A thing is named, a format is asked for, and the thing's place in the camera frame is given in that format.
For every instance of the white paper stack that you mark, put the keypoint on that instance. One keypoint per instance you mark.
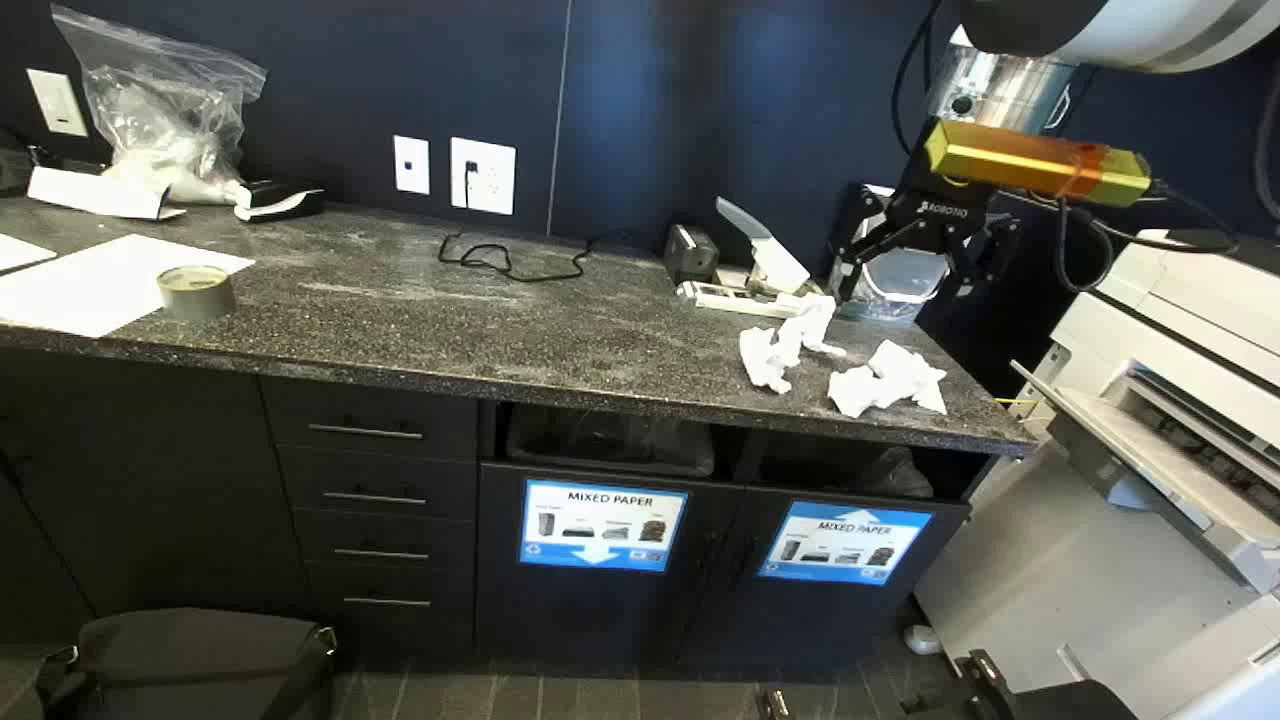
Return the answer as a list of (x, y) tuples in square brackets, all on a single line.
[(95, 195)]

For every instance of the dark bin door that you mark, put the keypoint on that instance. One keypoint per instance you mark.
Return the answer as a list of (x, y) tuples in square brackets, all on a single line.
[(826, 623), (587, 615)]

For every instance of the large creased white paper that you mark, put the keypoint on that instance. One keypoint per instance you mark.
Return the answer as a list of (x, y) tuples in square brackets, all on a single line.
[(919, 378)]

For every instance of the gold wrist camera bar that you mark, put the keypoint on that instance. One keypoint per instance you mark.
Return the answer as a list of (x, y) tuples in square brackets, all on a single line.
[(1040, 160)]

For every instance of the large flat white sheet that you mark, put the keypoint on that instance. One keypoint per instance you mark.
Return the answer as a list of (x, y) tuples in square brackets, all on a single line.
[(95, 281)]

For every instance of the clear plastic zip bag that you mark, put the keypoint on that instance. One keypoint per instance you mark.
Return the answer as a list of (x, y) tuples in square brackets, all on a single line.
[(165, 115)]

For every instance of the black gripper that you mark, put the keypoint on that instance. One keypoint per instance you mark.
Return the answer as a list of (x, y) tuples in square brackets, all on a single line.
[(973, 237)]

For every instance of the black and white flat object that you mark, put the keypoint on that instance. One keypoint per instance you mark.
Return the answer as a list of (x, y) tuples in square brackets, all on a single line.
[(283, 202)]

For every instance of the large white wall plate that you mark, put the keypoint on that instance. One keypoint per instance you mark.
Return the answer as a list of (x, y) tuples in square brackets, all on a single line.
[(481, 174)]

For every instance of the blue sign, arrow under text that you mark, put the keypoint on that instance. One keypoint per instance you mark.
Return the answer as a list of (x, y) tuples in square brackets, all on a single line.
[(600, 524)]

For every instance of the large white printer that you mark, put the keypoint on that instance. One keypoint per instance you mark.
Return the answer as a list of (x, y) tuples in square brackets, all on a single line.
[(1172, 403)]

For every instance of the small white round knob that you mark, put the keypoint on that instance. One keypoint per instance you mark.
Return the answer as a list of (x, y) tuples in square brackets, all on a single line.
[(921, 643)]

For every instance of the white light switch plate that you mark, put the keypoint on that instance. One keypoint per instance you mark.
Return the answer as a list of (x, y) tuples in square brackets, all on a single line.
[(57, 102)]

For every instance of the small flat white sheet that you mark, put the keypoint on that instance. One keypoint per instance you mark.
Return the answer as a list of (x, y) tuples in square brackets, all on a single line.
[(16, 251)]

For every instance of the blue sign, arrow over text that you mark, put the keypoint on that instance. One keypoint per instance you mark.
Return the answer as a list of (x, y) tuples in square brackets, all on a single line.
[(840, 543)]

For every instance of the grey tape roll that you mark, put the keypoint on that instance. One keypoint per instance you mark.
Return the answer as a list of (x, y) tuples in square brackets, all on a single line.
[(199, 285)]

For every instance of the small white wall plate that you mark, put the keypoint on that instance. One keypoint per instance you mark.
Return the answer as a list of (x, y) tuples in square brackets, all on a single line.
[(408, 160)]

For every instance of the small dark grey device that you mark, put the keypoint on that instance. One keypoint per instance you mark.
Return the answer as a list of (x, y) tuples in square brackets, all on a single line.
[(685, 251)]

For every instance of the dark cabinet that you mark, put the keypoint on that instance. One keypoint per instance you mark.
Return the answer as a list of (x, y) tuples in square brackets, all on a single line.
[(161, 480)]

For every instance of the white scribbled paper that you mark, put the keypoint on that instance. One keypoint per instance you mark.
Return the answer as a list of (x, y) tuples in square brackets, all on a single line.
[(765, 361)]

